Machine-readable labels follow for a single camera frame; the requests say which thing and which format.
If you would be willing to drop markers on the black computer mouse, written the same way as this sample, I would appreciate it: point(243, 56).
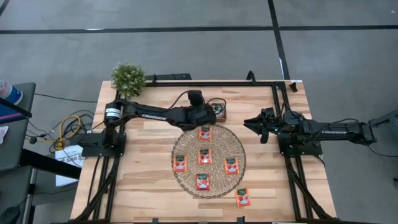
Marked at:
point(9, 216)

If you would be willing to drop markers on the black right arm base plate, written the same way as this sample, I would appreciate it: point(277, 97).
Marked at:
point(311, 151)

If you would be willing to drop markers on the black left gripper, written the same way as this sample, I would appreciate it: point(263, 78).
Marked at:
point(200, 117)

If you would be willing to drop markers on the white cloth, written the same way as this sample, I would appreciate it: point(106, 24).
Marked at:
point(2, 133)

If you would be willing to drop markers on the potted green plant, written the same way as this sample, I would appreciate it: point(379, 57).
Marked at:
point(129, 79)

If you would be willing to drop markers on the round woven straw placemat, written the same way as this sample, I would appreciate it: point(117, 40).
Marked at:
point(217, 146)

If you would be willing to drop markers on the small black bracket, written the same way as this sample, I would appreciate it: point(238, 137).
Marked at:
point(293, 86)

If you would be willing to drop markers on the wooden three-compartment tea box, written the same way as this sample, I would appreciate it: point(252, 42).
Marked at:
point(222, 118)

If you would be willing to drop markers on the black beam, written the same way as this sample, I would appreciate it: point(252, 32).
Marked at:
point(46, 161)

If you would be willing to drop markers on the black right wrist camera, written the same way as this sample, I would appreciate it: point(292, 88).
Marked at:
point(264, 138)

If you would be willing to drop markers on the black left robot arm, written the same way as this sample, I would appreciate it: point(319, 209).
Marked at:
point(149, 113)

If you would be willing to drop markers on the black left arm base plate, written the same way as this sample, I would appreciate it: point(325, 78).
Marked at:
point(90, 149)

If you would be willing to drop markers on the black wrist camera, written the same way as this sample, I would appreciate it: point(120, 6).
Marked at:
point(195, 98)
point(264, 138)

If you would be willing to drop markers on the grey side desk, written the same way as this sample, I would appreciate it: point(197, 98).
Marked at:
point(21, 140)

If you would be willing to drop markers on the orange tea packet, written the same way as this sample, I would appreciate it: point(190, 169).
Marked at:
point(242, 198)
point(231, 166)
point(204, 157)
point(205, 134)
point(180, 164)

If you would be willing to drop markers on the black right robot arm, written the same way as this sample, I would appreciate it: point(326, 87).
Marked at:
point(335, 132)

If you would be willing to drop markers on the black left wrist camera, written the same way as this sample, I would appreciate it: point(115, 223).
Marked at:
point(195, 98)

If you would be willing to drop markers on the grey stand leg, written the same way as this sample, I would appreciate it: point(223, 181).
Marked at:
point(388, 119)

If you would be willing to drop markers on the black aluminium table frame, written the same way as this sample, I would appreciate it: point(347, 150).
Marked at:
point(217, 83)

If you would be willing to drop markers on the blue folder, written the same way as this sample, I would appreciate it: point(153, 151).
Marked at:
point(9, 114)

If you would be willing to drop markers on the black bar bracket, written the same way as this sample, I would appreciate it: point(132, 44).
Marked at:
point(169, 76)

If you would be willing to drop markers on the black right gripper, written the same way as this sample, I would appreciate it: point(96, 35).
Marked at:
point(271, 125)

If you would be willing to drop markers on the black curved clamp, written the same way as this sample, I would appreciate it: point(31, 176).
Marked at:
point(251, 76)

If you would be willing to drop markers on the black frame bracket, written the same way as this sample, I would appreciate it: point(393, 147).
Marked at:
point(240, 220)
point(154, 221)

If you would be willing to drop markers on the blue and white bottle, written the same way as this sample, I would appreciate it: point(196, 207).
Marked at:
point(9, 92)

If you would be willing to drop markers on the red tea packet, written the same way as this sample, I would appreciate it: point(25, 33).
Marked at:
point(202, 182)

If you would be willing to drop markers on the white paper sheet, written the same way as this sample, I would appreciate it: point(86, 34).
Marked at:
point(66, 180)

